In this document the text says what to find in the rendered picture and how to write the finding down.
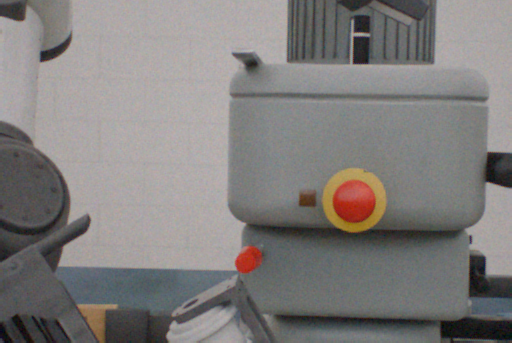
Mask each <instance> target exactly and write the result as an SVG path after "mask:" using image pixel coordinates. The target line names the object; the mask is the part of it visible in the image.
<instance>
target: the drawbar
mask: <svg viewBox="0 0 512 343"><path fill-rule="evenodd" d="M351 20H353V34H354V33H364V34H369V25H370V16H369V15H352V16H351ZM352 64H369V37H366V36H353V58H352Z"/></svg>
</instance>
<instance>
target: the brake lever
mask: <svg viewBox="0 0 512 343"><path fill-rule="evenodd" d="M262 256H264V245H261V244H260V245H259V244H257V245H255V246H254V247H253V246H247V247H244V248H243V249H242V250H241V251H240V252H239V254H238V256H237V258H236V260H235V267H236V269H237V270H238V271H239V272H241V273H249V272H251V271H253V270H255V269H256V268H258V267H259V266H260V264H261V262H262Z"/></svg>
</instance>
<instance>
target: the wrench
mask: <svg viewBox="0 0 512 343"><path fill-rule="evenodd" d="M232 55H233V56H234V57H235V58H236V59H237V60H238V61H239V62H240V63H239V70H240V68H242V67H244V66H246V65H252V64H263V63H264V62H263V61H262V59H261V58H260V57H259V56H258V55H257V53H256V52H255V51H254V50H253V49H252V48H233V49H232Z"/></svg>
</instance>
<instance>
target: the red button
mask: <svg viewBox="0 0 512 343"><path fill-rule="evenodd" d="M375 206H376V197H375V194H374V192H373V190H372V189H371V187H370V186H369V185H367V184H366V183H364V182H362V181H358V180H351V181H347V182H345V183H343V184H342V185H340V186H339V187H338V188H337V190H336V192H335V194H334V197H333V207H334V210H335V212H336V214H337V215H338V216H339V217H340V218H341V219H342V220H344V221H346V222H349V223H360V222H363V221H365V220H367V219H368V218H369V217H370V216H371V215H372V213H373V212H374V210H375Z"/></svg>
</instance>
